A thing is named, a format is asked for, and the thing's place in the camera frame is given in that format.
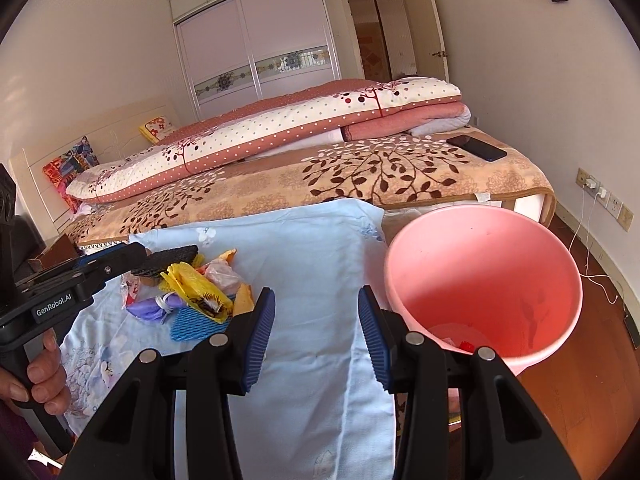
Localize pink folded blanket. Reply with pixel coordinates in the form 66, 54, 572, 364
342, 102, 471, 142

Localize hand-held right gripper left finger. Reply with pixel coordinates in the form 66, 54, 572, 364
57, 287, 277, 480

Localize brown leaf-print blanket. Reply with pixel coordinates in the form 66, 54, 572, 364
62, 132, 557, 251

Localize purple plastic bag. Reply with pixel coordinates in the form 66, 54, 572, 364
125, 292, 183, 322

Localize white cable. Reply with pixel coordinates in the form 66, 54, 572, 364
569, 192, 621, 306

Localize white sliding-door wardrobe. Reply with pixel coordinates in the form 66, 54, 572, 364
169, 0, 343, 121

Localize polka dot quilt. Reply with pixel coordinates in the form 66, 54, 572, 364
66, 76, 462, 205

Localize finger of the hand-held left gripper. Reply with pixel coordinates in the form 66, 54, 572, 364
76, 242, 150, 286

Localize blue foam net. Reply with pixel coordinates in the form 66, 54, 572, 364
170, 305, 233, 342

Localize beige wall socket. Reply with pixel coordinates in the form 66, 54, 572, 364
605, 195, 633, 231
576, 167, 601, 198

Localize brown wooden box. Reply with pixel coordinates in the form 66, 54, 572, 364
27, 234, 81, 272

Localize yellow floral pillow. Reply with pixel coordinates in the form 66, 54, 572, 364
139, 116, 181, 143

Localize black foam net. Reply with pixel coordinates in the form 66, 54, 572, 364
131, 245, 200, 278

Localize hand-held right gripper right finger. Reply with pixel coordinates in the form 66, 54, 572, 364
357, 285, 583, 480

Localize person's left hand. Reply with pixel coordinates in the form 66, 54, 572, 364
0, 331, 72, 417

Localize pink plastic bucket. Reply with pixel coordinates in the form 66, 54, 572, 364
384, 205, 583, 376

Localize colourful printed pillow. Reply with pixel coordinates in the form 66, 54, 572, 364
42, 136, 100, 213

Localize yellow plastic bag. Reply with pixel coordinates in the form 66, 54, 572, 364
160, 262, 233, 323

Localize wooden inner door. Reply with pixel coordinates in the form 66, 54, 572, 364
346, 0, 418, 81

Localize white open door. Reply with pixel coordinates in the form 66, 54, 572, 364
419, 0, 449, 83

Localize white folded sheet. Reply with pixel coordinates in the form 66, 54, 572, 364
250, 127, 346, 162

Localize clear barcode wrapper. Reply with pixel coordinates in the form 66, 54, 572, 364
205, 260, 243, 296

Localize black smartphone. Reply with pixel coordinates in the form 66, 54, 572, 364
446, 135, 507, 162

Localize clear red-edged wrapper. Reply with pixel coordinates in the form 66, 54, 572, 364
120, 275, 146, 307

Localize light blue floral cloth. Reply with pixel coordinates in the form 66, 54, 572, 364
60, 199, 401, 480

